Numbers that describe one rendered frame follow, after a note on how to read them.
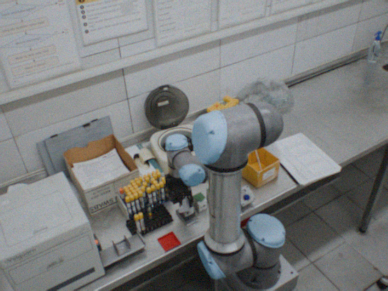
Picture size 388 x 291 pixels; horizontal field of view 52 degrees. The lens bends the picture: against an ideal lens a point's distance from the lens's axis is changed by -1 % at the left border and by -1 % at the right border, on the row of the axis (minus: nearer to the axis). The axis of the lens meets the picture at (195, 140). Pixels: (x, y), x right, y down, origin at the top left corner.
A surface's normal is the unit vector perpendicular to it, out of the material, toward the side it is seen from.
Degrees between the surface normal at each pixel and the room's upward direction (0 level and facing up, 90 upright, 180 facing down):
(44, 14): 92
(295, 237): 0
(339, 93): 0
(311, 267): 0
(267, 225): 10
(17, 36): 93
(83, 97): 90
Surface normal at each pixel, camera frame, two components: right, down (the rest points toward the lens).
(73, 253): 0.52, 0.51
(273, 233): 0.14, -0.79
